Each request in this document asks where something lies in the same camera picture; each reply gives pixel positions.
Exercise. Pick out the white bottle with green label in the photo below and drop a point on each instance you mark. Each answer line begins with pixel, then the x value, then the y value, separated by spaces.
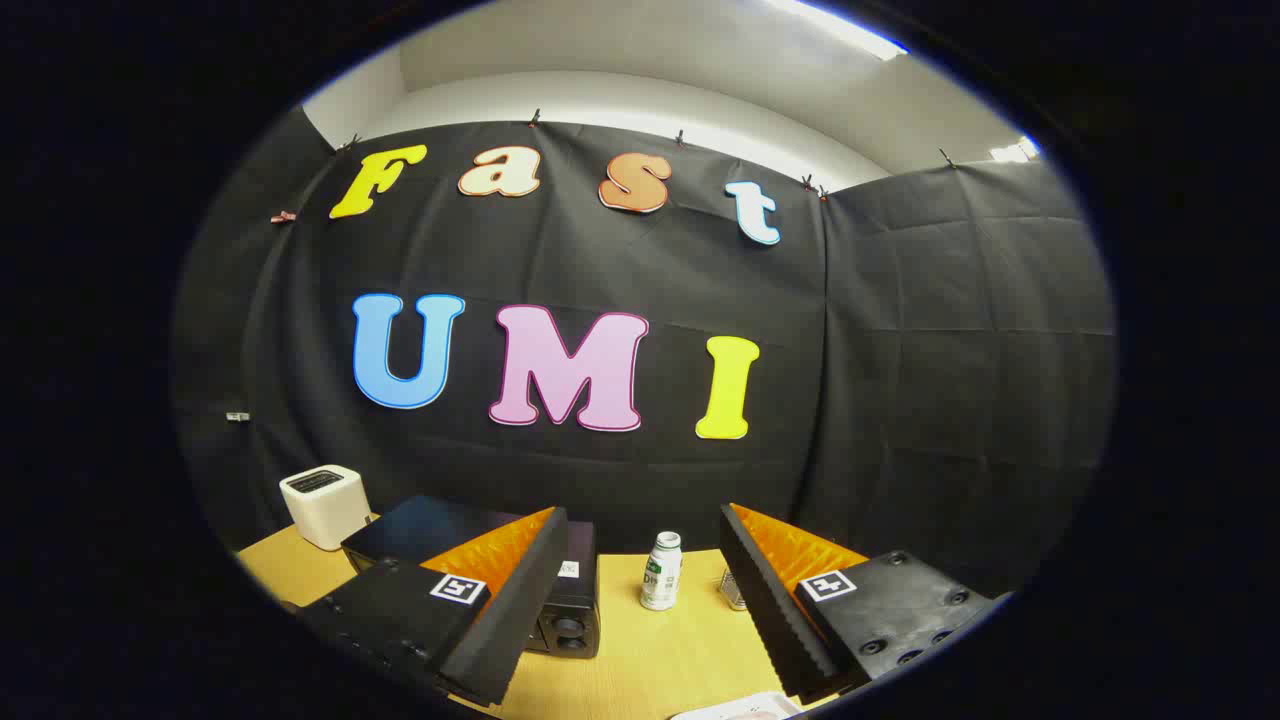
pixel 660 580

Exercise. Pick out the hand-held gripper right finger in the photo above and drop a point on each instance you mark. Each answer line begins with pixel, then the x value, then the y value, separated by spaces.
pixel 770 600

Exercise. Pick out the white square plate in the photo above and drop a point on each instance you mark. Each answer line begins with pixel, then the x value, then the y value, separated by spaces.
pixel 735 708

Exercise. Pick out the black toaster oven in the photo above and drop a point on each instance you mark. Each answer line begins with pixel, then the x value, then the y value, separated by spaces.
pixel 575 600

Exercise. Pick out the small white toaster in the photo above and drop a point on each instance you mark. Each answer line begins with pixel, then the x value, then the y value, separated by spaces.
pixel 325 505

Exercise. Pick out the small ceiling light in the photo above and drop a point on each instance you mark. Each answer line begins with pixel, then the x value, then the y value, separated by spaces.
pixel 1015 150

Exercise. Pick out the long ceiling light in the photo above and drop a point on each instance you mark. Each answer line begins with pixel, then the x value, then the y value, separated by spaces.
pixel 840 28

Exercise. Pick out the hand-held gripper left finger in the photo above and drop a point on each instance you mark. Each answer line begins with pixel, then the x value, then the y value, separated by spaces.
pixel 520 600

